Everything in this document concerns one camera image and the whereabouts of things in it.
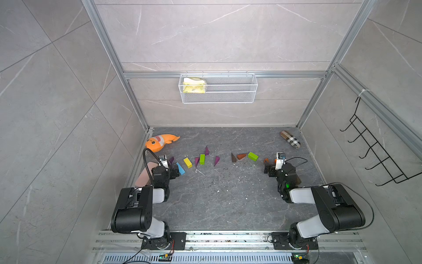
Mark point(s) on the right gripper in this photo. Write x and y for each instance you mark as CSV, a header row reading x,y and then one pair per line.
x,y
272,168

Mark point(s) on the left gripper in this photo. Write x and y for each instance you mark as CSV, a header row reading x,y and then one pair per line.
x,y
171,174

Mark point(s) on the yellow rectangular block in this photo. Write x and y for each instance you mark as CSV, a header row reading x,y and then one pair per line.
x,y
188,163

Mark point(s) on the green rectangular block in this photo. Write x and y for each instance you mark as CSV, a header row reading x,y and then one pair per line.
x,y
202,159

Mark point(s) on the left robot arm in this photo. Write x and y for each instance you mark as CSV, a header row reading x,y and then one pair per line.
x,y
133,213

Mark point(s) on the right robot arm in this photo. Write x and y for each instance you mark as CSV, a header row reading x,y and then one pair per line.
x,y
336,209

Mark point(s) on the light blue flat block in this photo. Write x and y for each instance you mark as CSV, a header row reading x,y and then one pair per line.
x,y
181,170

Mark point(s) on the light green block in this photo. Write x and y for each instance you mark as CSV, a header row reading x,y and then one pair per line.
x,y
253,156

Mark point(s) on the orange fish plush toy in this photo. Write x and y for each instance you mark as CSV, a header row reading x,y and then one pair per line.
x,y
157,143

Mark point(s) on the plaid brown case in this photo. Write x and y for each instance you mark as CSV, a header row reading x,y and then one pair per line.
x,y
292,140

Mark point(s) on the yellow white cloth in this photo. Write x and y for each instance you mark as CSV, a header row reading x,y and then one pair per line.
x,y
194,85

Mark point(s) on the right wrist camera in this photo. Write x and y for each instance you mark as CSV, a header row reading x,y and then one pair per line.
x,y
280,160

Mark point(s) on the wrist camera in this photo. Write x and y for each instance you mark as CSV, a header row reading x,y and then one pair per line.
x,y
280,160
164,161

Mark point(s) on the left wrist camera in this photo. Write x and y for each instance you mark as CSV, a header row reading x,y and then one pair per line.
x,y
164,161

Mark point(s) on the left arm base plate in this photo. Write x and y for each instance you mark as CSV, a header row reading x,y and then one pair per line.
x,y
172,240

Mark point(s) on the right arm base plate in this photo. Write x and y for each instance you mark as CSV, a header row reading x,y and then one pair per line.
x,y
285,241

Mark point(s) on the white wire mesh basket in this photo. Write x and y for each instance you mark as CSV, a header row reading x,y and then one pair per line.
x,y
222,88

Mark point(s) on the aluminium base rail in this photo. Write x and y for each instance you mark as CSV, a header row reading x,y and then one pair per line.
x,y
229,247

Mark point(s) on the black wire hook rack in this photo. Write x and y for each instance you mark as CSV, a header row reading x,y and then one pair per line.
x,y
395,174

